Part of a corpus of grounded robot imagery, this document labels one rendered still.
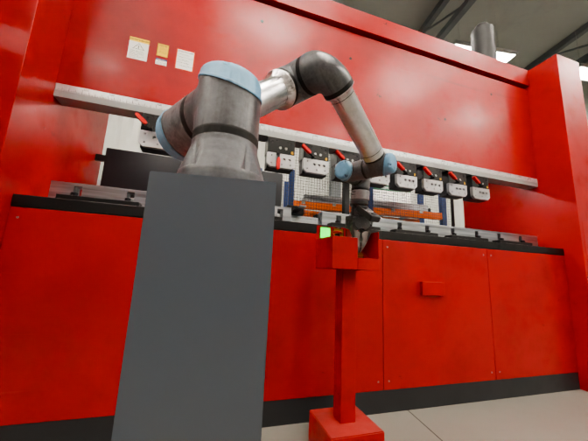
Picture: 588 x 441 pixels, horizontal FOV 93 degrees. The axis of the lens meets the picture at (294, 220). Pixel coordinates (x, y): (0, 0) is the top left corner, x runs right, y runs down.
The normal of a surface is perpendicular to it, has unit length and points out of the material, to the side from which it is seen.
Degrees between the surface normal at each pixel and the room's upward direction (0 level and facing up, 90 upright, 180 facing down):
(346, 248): 90
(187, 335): 90
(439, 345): 90
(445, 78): 90
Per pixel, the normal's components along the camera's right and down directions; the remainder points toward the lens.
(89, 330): 0.30, -0.15
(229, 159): 0.40, -0.43
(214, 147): 0.06, -0.46
